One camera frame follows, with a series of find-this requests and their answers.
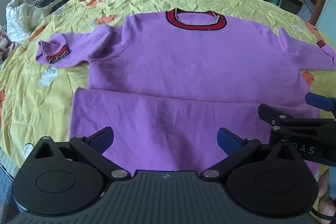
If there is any white quilted jacket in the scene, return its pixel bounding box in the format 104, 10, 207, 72
6, 0, 50, 43

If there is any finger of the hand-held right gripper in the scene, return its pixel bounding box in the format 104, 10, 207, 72
306, 92, 336, 111
259, 103, 336, 131

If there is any white wardrobe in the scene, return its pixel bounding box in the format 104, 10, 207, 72
314, 0, 336, 52

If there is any black cable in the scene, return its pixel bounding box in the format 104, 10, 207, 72
311, 210, 336, 224

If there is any purple sweater with red trim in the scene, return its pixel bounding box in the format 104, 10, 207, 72
35, 7, 336, 178

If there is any checked cloth basket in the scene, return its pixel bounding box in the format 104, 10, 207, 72
298, 0, 315, 22

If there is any person's right hand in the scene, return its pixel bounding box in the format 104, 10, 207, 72
316, 168, 336, 215

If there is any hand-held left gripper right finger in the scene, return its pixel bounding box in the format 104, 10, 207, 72
200, 128, 306, 181

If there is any pale floral cloth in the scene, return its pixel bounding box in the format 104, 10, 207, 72
0, 25, 16, 62

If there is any yellow printed blanket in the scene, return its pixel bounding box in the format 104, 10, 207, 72
0, 0, 336, 180

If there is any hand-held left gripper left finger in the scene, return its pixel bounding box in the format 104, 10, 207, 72
26, 126, 131, 181

